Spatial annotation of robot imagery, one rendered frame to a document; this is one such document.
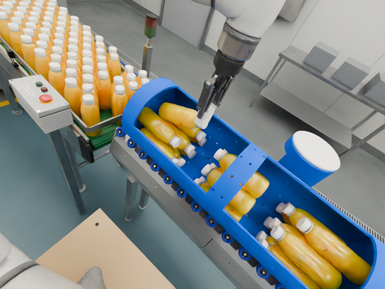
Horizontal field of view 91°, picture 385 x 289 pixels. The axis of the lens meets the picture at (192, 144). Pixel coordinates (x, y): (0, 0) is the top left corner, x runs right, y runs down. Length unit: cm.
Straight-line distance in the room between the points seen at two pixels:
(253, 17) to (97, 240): 59
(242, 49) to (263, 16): 7
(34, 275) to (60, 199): 149
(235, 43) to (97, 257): 57
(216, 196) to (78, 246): 36
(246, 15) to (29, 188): 183
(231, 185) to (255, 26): 38
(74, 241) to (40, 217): 126
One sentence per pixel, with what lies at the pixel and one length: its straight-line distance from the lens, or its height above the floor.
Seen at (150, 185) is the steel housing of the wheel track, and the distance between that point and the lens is 85.
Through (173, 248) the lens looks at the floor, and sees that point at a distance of 169.
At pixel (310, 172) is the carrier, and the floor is 98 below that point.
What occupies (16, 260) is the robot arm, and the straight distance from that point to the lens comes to 39.
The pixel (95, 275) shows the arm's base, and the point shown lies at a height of 109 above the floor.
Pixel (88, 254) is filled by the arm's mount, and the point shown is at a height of 107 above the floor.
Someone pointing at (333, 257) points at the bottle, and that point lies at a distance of 71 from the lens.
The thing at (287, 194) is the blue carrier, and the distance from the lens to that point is 82.
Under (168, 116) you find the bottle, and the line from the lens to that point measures 69.
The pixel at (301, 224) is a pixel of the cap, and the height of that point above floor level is 115.
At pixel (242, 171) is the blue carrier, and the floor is 122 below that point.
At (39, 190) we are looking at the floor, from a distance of 192.
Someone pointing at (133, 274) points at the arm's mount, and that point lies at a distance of 55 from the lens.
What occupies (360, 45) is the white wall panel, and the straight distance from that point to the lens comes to 386.
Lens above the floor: 161
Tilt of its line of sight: 46 degrees down
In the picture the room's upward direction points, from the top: 24 degrees clockwise
